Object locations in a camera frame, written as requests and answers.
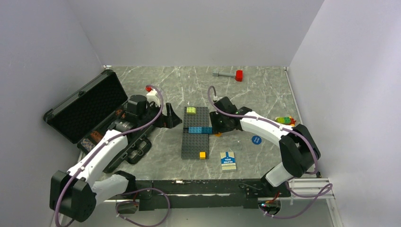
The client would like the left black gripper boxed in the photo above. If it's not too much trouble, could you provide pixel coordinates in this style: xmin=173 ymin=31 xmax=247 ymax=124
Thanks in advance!
xmin=138 ymin=101 xmax=182 ymax=128

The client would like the blue small blind button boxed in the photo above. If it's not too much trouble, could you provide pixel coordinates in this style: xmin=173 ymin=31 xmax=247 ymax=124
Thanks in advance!
xmin=252 ymin=135 xmax=262 ymax=145

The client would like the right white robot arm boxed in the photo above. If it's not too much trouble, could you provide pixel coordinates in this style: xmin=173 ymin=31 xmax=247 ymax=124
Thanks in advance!
xmin=209 ymin=96 xmax=321 ymax=197

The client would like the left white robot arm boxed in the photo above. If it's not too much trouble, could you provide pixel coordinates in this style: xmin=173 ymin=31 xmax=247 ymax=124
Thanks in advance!
xmin=50 ymin=95 xmax=182 ymax=226

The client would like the blue texas holdem card box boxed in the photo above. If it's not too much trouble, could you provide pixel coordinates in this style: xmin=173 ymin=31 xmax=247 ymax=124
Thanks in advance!
xmin=220 ymin=151 xmax=237 ymax=171

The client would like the dark blue lego brick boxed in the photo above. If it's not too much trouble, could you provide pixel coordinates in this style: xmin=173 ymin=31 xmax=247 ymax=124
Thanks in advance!
xmin=201 ymin=127 xmax=213 ymax=134

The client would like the light blue lego brick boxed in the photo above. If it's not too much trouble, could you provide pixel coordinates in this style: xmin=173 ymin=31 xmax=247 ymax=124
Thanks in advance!
xmin=188 ymin=127 xmax=202 ymax=134

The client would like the upper grey lego baseplate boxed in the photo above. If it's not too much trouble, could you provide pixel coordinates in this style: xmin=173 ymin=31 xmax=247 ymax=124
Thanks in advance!
xmin=183 ymin=106 xmax=209 ymax=128

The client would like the grey lego baseplate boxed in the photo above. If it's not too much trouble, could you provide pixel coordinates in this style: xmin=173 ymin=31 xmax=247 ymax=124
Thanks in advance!
xmin=181 ymin=128 xmax=209 ymax=160
xmin=183 ymin=106 xmax=209 ymax=128

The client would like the lime green lego brick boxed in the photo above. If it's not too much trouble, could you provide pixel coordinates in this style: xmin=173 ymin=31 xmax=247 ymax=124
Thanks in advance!
xmin=186 ymin=107 xmax=196 ymax=114

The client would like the lower grey lego baseplate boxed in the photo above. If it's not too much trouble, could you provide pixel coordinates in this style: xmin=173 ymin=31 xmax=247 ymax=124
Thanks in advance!
xmin=181 ymin=128 xmax=209 ymax=160

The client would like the small yellow lego brick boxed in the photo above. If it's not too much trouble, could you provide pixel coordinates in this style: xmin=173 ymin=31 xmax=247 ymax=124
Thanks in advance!
xmin=199 ymin=152 xmax=206 ymax=159

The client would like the grey cylinder tool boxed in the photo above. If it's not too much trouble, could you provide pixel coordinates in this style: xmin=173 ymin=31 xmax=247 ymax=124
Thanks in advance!
xmin=212 ymin=72 xmax=236 ymax=77

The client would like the red block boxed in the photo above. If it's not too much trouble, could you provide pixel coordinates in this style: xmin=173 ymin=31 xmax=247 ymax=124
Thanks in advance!
xmin=235 ymin=70 xmax=243 ymax=82

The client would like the colourful lego toy car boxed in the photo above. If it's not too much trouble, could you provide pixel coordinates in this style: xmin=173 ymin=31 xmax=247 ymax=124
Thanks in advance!
xmin=275 ymin=116 xmax=296 ymax=126

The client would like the black poker chip case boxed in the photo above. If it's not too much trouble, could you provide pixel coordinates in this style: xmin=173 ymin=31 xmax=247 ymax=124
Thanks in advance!
xmin=43 ymin=70 xmax=160 ymax=155

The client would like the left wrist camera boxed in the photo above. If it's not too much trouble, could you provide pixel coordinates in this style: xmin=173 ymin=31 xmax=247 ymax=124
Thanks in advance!
xmin=145 ymin=86 xmax=160 ymax=107

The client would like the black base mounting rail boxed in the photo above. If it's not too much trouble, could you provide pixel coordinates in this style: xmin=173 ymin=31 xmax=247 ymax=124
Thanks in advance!
xmin=106 ymin=178 xmax=292 ymax=211

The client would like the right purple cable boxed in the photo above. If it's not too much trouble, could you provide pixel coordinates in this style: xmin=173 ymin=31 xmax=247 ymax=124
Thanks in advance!
xmin=207 ymin=86 xmax=334 ymax=220

